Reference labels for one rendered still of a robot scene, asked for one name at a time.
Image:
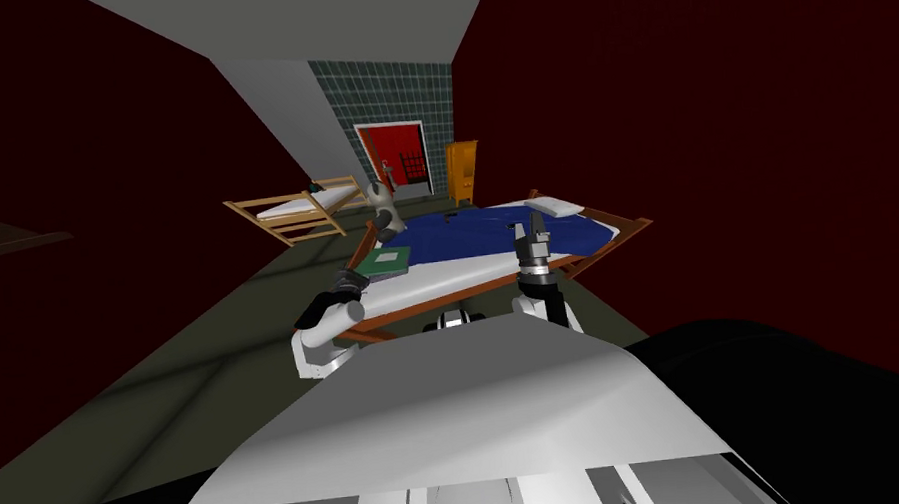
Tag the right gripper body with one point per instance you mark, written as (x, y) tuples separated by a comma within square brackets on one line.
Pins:
[(533, 252)]

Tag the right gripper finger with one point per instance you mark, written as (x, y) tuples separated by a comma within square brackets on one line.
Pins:
[(540, 227), (520, 234)]

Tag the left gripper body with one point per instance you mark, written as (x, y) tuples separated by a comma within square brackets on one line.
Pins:
[(353, 280)]

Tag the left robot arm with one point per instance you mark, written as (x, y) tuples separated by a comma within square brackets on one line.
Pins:
[(326, 330)]

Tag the white pillow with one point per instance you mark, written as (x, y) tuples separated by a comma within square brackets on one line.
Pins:
[(557, 207)]

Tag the green book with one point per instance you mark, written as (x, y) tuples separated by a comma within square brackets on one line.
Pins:
[(384, 263)]

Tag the wooden bed with blue blanket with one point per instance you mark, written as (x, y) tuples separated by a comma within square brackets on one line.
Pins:
[(468, 238)]

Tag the grey white rounded figure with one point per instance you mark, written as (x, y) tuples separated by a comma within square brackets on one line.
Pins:
[(387, 207)]

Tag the yellow cabinet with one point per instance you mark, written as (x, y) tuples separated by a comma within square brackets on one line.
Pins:
[(462, 172)]

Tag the red door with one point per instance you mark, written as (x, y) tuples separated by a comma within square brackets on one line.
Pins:
[(393, 148)]

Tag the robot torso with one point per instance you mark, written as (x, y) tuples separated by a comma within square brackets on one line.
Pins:
[(462, 411)]

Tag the light wooden bed frame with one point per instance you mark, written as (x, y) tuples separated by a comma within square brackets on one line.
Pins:
[(298, 212)]

